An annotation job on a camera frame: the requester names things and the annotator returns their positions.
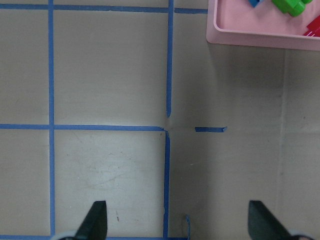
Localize green toy block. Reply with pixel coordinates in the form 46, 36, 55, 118
271, 0, 313, 17

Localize pink plastic box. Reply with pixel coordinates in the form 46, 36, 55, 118
206, 0, 320, 51

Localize red toy block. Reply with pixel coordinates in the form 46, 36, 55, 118
303, 15, 320, 37

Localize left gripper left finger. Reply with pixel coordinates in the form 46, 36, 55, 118
73, 200, 108, 240

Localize blue toy block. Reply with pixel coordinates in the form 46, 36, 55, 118
248, 0, 264, 8

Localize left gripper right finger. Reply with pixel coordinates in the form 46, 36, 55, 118
247, 200, 292, 240

